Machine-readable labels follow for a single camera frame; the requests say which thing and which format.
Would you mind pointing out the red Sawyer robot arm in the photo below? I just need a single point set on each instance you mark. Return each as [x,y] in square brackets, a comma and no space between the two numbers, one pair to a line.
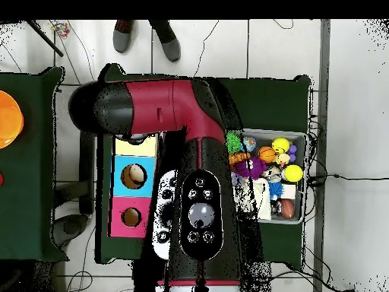
[158,103]

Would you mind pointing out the wooden box with three holes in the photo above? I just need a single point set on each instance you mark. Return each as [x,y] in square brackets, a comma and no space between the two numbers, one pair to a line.
[118,182]

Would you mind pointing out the green spiky ball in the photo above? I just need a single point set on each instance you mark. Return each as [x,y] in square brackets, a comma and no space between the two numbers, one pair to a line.
[234,144]

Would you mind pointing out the purple furry monster toy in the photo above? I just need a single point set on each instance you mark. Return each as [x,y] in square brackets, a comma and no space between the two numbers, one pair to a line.
[250,167]

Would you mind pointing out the orange toy basketball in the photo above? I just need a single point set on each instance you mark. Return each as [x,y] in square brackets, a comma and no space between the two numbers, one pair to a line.
[266,154]

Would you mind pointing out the cream knitted cloth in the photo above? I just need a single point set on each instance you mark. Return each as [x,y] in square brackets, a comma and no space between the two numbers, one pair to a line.
[261,201]

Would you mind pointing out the yellow ball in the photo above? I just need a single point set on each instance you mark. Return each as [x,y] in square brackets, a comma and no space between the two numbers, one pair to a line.
[279,145]
[292,173]

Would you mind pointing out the dark green table cloth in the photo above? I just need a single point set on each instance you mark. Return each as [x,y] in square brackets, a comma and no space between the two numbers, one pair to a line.
[36,182]
[273,97]

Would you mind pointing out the grey round stand base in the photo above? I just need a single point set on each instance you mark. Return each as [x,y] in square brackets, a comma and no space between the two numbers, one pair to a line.
[72,228]

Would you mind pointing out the small colourful floor toy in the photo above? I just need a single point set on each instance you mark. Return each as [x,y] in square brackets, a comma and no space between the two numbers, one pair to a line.
[59,28]

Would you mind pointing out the orange round bowl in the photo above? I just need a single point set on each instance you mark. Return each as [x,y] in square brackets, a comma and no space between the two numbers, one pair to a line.
[9,118]

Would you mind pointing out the thin black rod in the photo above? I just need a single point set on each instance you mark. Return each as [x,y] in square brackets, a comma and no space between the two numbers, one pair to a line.
[44,37]

